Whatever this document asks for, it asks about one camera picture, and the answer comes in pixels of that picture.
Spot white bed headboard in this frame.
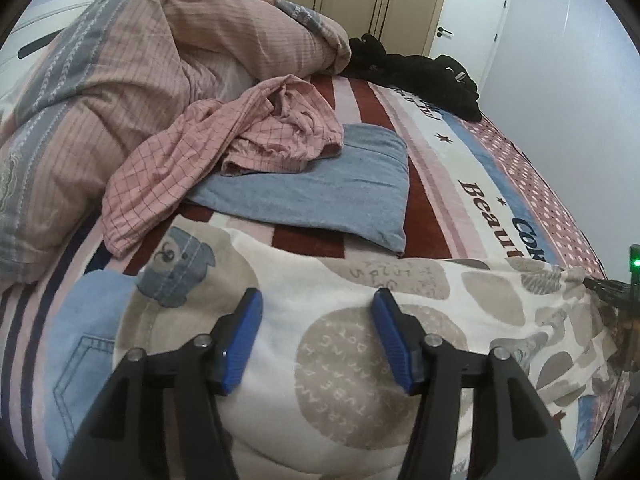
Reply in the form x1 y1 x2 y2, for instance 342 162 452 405
0 0 84 92

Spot grey-blue folded garment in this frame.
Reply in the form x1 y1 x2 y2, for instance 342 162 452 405
187 123 411 257

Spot cream animal print pants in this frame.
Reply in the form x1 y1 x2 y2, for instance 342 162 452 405
115 217 626 480

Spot white door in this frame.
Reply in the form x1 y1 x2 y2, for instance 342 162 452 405
428 0 512 87

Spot beige wooden wardrobe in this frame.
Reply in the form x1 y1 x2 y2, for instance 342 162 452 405
205 0 454 59

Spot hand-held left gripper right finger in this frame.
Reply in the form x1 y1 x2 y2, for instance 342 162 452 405
371 287 581 480

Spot pink striped duvet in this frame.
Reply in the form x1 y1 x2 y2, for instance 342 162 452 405
0 0 354 287

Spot black clothing pile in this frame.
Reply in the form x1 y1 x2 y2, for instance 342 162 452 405
347 32 484 122

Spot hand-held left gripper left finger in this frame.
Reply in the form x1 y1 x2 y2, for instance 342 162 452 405
57 287 264 480

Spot pink checked garment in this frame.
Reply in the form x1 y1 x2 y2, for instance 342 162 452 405
101 74 346 257

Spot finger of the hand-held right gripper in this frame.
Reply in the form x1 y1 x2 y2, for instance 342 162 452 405
582 276 625 307

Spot striped dotted bed blanket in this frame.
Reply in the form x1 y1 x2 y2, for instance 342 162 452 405
0 76 617 480

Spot blue jeans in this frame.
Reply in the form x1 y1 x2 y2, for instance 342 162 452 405
44 272 147 462

